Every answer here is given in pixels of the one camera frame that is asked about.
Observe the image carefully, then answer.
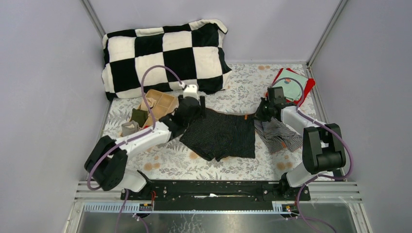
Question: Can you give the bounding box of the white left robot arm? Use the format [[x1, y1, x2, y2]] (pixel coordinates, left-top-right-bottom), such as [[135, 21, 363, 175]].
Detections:
[[84, 96, 206, 200]]

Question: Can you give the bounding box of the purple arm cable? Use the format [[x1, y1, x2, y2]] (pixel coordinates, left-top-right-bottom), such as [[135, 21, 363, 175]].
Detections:
[[86, 65, 188, 233], [272, 77, 354, 233]]

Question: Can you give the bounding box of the floral patterned bed sheet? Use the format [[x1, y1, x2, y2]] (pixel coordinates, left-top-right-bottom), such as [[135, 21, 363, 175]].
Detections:
[[90, 63, 335, 182]]

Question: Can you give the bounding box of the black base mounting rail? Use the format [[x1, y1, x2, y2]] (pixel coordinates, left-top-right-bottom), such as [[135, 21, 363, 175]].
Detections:
[[120, 180, 310, 211]]

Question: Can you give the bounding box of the grey rolled sock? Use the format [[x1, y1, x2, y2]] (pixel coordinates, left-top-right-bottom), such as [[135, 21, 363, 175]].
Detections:
[[121, 120, 140, 136]]

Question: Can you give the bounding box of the grey striped underwear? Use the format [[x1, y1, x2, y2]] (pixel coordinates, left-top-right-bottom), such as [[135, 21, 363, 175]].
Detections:
[[254, 118, 303, 154]]

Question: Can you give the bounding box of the red folded garment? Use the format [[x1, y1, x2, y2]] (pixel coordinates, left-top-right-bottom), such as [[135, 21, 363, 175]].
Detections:
[[273, 68, 316, 104]]

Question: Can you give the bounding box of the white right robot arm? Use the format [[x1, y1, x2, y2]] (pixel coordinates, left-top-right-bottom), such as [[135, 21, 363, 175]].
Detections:
[[255, 98, 346, 200]]

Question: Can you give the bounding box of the dark green rolled sock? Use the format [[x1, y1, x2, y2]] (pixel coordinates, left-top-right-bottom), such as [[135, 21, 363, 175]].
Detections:
[[130, 109, 149, 128]]

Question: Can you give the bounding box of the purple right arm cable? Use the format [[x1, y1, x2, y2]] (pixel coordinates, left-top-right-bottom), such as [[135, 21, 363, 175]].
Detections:
[[272, 77, 354, 233]]

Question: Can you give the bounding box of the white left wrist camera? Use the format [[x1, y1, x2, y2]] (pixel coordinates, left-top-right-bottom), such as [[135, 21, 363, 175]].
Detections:
[[183, 84, 200, 100]]

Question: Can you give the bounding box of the beige rolled sock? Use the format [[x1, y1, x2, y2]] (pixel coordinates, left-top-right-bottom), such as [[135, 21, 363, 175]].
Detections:
[[139, 97, 157, 112]]

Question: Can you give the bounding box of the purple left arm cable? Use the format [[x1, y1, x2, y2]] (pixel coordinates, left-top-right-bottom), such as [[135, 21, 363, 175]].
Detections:
[[86, 65, 188, 233]]

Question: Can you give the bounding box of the black white checkered pillow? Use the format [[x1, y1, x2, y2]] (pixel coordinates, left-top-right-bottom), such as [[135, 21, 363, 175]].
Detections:
[[102, 19, 232, 100]]

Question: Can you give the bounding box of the mint green folded cloth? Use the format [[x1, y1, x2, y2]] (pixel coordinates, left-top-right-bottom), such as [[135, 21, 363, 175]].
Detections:
[[274, 69, 309, 101]]

